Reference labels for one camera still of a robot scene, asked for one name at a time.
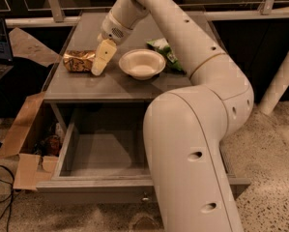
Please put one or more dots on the brown cardboard sheet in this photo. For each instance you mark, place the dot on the brown cardboard sheet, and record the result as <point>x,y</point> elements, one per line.
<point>26,46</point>

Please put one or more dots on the green chip bag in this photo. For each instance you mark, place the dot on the green chip bag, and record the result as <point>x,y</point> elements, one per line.
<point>162,47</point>

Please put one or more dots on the grey cabinet table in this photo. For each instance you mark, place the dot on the grey cabinet table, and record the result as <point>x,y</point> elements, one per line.
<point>114,102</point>

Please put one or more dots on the white paper bowl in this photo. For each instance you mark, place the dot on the white paper bowl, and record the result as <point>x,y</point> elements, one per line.
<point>142,64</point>

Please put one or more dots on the metal railing frame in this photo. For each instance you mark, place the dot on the metal railing frame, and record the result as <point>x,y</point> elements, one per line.
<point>53,4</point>

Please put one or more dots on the brown cardboard box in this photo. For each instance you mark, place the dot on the brown cardboard box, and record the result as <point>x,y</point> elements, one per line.
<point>29,128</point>

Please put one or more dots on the open grey top drawer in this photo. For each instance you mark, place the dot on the open grey top drawer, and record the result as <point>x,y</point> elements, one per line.
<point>99,158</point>

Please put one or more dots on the orange gold soda can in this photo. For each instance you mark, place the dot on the orange gold soda can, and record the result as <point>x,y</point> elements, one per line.
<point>79,61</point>

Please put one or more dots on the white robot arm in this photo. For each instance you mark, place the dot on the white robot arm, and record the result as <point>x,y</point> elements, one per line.
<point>209,66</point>

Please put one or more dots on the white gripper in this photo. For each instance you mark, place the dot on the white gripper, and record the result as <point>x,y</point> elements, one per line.
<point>114,30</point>

